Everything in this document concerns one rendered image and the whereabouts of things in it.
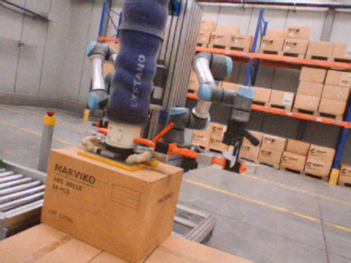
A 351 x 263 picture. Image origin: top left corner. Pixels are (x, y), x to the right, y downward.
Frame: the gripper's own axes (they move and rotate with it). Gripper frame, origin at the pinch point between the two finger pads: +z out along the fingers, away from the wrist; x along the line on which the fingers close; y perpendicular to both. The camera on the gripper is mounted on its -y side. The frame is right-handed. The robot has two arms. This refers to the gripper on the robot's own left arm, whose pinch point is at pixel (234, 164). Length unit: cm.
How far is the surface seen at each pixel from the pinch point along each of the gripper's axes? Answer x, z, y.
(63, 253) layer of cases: 34, 53, 60
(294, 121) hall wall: -834, -31, -13
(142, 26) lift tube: 10, -55, 54
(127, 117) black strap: 10, -11, 54
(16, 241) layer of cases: 41, 53, 82
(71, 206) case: 20, 38, 71
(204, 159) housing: 3.5, 0.5, 13.6
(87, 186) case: 20, 25, 63
